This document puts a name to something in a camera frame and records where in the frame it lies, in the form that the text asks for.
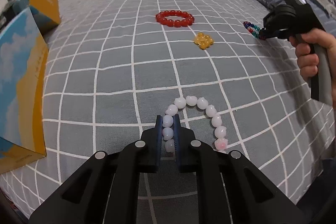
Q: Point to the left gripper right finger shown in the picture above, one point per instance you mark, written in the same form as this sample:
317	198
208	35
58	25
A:
231	189

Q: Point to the blue yellow cardboard box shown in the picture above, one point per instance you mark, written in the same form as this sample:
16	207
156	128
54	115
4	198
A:
24	55

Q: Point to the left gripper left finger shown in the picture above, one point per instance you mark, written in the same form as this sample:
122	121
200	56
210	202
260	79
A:
104	189

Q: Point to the teal suitcase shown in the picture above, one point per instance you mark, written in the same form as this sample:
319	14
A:
11	10

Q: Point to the person's right hand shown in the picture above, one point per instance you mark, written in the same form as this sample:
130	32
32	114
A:
307	62

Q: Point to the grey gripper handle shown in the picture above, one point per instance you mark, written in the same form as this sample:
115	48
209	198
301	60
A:
321	83

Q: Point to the grey checked bed sheet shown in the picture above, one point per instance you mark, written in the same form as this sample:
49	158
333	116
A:
114	65

